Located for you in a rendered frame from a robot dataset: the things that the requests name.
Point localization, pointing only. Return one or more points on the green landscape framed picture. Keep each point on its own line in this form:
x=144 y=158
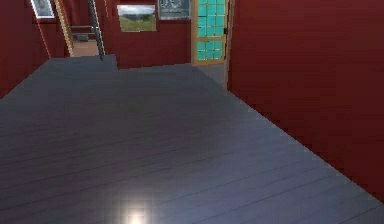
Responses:
x=137 y=18

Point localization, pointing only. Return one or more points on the dark grey framed picture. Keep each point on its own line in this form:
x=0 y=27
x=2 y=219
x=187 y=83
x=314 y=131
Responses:
x=173 y=8

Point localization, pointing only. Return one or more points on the wooden door with teal panes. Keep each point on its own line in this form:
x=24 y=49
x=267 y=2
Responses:
x=210 y=30

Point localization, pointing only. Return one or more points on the white framed picture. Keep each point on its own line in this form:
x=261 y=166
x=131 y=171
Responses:
x=42 y=7

